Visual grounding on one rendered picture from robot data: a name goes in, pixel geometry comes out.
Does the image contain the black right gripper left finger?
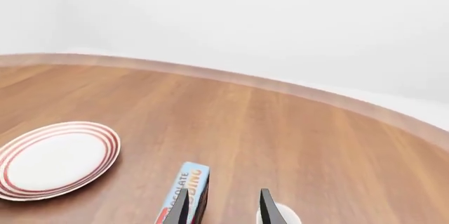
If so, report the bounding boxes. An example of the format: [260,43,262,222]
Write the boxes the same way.
[163,188,191,224]

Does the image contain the chocolate pudding box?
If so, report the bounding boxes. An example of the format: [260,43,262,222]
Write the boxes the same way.
[153,161,211,224]

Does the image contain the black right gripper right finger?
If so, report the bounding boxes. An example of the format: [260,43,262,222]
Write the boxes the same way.
[260,188,287,224]

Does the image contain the white mug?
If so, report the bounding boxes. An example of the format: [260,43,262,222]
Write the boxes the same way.
[256,202,303,224]

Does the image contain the white plate with red rings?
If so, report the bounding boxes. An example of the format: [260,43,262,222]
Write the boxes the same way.
[0,121,121,202]

